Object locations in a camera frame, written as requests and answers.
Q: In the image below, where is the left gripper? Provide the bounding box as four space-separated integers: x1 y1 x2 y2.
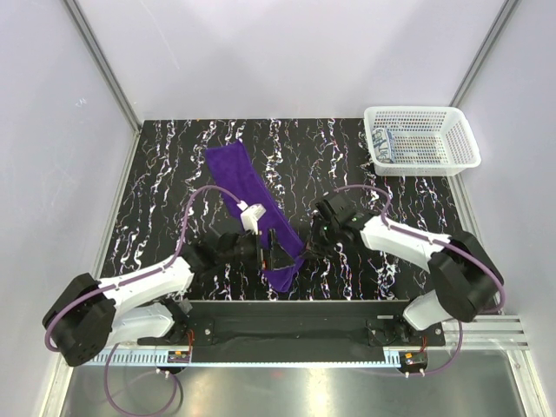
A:
217 228 295 272

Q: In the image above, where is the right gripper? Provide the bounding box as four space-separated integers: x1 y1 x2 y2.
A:
299 215 341 260

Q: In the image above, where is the purple towel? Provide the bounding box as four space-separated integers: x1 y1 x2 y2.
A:
205 142 303 292

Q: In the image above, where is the blue white patterned towel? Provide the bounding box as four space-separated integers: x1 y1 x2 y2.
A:
371 128 395 163

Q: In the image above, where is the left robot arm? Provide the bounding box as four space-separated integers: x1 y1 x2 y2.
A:
43 229 295 367

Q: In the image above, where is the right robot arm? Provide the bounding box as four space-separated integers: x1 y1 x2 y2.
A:
306 193 505 345

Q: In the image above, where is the black marble pattern mat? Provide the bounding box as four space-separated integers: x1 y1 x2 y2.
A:
102 118 462 301

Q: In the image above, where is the white plastic basket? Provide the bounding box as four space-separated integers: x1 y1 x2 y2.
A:
363 106 481 176

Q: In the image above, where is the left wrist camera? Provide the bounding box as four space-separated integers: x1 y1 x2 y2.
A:
237 201 266 235

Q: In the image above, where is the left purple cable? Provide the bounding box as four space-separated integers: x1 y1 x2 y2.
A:
45 185 247 416

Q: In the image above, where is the purple cable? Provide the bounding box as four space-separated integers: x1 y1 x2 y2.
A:
45 185 247 416
334 184 507 377

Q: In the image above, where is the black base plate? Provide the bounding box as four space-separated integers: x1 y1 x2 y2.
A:
138 300 446 348

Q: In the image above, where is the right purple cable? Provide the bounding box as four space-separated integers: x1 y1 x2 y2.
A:
334 184 507 377

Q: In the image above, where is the aluminium frame rail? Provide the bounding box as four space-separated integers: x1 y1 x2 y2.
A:
56 314 531 348

